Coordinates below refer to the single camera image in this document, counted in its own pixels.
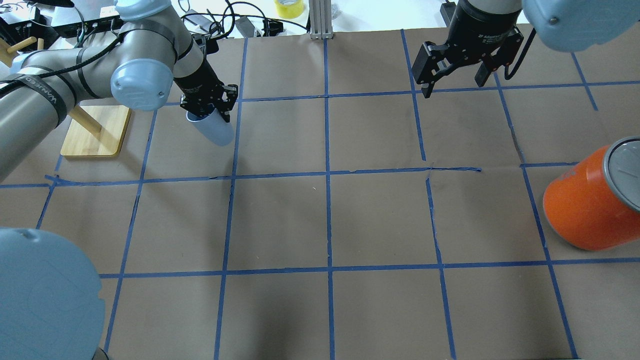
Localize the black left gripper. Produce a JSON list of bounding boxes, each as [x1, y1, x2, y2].
[[173, 59, 239, 123]]

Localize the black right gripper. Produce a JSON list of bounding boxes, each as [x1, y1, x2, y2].
[[413, 0, 524, 99]]

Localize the light blue plastic cup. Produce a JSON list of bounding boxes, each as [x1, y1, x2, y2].
[[186, 109, 235, 147]]

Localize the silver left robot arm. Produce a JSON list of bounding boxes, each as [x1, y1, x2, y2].
[[0, 0, 239, 360]]

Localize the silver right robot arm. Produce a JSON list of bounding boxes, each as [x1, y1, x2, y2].
[[409, 0, 639, 98]]

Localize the yellow tape roll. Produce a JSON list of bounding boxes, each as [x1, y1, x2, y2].
[[274, 0, 306, 19]]

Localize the orange robot joint cover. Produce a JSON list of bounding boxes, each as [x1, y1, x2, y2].
[[542, 136, 640, 251]]

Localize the aluminium frame post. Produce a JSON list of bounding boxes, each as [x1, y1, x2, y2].
[[308, 0, 334, 40]]

